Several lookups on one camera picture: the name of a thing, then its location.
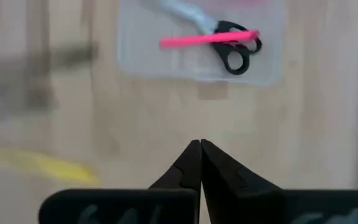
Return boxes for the pink highlighter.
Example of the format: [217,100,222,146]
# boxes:
[159,29,260,50]

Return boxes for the yellow highlighter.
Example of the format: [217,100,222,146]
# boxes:
[0,139,101,187]

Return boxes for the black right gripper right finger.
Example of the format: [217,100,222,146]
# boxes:
[201,139,358,224]

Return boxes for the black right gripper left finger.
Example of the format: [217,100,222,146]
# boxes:
[39,139,203,224]

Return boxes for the clear plastic supply box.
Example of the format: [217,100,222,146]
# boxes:
[116,0,287,87]

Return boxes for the black handled scissors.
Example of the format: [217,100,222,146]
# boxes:
[141,0,263,75]

